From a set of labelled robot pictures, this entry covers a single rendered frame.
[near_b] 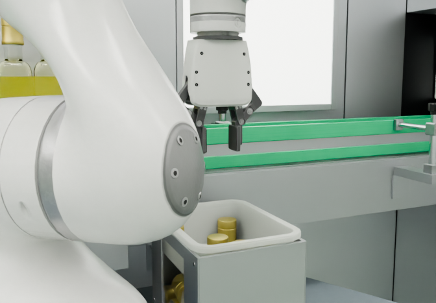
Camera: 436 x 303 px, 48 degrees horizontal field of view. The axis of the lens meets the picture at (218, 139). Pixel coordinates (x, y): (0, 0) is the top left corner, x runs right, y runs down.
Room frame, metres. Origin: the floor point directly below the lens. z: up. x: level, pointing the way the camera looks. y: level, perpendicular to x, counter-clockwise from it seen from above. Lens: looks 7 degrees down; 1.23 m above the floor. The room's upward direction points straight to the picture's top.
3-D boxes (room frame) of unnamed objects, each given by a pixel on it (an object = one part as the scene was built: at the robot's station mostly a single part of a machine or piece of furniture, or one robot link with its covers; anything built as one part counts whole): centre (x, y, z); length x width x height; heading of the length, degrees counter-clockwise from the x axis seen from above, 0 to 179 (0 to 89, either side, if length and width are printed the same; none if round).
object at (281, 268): (0.78, 0.00, 0.92); 0.27 x 0.17 x 0.15; 24
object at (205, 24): (0.75, 0.00, 1.31); 0.09 x 0.08 x 0.03; 111
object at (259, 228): (0.75, -0.01, 0.97); 0.22 x 0.17 x 0.09; 24
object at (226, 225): (0.84, -0.02, 0.96); 0.04 x 0.04 x 0.04
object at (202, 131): (0.73, 0.04, 1.15); 0.03 x 0.03 x 0.07; 21
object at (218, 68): (0.75, 0.00, 1.25); 0.10 x 0.07 x 0.11; 111
